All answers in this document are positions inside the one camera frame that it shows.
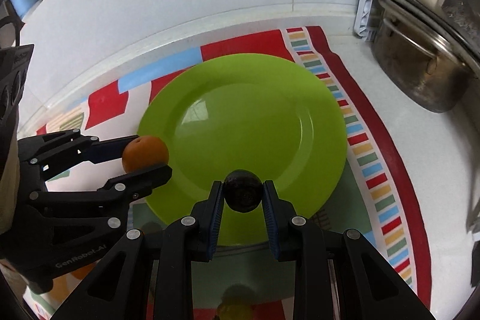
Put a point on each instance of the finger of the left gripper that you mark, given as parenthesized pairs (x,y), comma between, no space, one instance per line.
(57,152)
(90,210)

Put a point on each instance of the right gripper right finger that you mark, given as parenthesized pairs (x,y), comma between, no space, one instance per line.
(337,275)

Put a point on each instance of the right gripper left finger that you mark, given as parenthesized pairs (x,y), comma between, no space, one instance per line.
(150,269)

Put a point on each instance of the small orange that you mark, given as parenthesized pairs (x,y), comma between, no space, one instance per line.
(144,152)

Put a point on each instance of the dark purple plum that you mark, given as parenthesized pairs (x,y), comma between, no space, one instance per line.
(242,191)

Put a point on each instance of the green yellow plum front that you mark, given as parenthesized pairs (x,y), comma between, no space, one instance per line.
(236,303)

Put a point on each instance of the person left hand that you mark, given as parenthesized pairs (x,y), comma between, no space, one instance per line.
(10,179)

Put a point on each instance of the colourful patterned table mat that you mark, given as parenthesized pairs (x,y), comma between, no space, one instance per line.
(374,194)

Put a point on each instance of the green plate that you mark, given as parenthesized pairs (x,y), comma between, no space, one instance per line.
(255,112)

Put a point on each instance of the steel cooking pot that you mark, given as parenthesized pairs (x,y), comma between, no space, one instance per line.
(429,68)

